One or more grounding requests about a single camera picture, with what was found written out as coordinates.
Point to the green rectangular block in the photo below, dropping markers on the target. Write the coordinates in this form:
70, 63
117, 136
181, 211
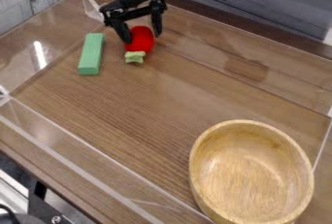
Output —
92, 54

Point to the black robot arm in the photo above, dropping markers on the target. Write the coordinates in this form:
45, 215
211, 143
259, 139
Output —
122, 10

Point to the black table leg bracket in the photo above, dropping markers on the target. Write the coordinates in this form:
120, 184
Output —
39, 208

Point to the wooden bowl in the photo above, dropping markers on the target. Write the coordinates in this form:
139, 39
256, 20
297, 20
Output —
250, 174

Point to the clear acrylic tray barrier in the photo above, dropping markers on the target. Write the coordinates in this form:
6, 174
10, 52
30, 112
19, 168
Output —
106, 138

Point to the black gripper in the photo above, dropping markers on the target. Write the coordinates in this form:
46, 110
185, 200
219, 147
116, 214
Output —
116, 10

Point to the red plush strawberry toy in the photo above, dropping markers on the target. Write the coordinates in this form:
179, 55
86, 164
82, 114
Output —
141, 46

